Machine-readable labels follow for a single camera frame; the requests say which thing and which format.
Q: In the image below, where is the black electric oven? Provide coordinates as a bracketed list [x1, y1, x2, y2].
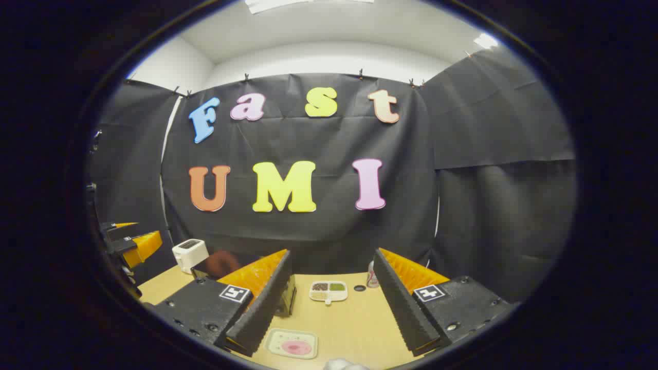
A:
[191, 250, 297, 317]

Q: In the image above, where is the pink ham slice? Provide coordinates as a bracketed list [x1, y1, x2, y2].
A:
[281, 340, 313, 356]

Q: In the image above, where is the white divided bean tray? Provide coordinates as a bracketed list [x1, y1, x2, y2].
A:
[309, 281, 349, 306]

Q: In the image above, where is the black backdrop cloth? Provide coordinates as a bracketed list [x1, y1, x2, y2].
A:
[87, 47, 576, 304]

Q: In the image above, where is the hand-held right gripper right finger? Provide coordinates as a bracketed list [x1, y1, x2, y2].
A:
[373, 248, 515, 357]

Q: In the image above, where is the cherry print white plate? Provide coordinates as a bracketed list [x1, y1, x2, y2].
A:
[265, 328, 319, 359]

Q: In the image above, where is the white toaster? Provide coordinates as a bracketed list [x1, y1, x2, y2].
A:
[172, 239, 210, 274]

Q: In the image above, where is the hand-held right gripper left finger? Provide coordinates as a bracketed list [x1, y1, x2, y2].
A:
[152, 249, 294, 358]

